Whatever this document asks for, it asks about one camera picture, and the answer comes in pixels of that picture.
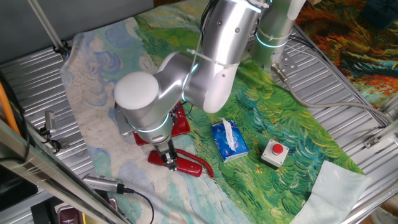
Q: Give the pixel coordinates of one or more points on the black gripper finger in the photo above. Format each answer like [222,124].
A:
[164,159]
[173,162]

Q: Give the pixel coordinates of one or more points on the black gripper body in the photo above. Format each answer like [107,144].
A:
[164,151]

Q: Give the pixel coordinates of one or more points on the red telephone handset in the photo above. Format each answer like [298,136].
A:
[189,169]

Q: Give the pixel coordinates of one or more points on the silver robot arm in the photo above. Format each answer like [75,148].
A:
[217,46]

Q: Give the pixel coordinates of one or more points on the red telephone base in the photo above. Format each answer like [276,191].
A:
[183,129]

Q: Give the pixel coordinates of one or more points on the dark red desk telephone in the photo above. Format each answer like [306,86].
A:
[70,214]

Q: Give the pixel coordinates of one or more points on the blue tissue pack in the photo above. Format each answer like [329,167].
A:
[239,149]

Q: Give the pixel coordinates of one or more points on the grey emergency stop button box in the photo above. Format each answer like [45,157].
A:
[269,157]

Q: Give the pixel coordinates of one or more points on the green blue painted cloth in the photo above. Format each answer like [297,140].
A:
[280,109]

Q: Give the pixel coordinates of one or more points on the aluminium pole with clamp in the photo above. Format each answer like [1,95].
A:
[46,28]

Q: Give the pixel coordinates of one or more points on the orange painted cloth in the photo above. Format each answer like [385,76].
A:
[357,56]

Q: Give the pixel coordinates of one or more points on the dark blue box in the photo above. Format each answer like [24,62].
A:
[381,12]

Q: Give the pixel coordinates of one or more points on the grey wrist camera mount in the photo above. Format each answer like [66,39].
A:
[122,126]

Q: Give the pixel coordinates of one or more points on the silver cylindrical camera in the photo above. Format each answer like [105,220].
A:
[102,183]

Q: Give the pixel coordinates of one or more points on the silver camera on stand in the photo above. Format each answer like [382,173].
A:
[49,121]

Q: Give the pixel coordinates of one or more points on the aluminium frame bar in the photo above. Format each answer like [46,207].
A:
[46,174]

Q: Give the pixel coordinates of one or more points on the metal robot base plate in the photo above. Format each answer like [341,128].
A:
[287,62]

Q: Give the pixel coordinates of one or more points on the aluminium frame rail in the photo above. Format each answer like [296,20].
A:
[381,133]

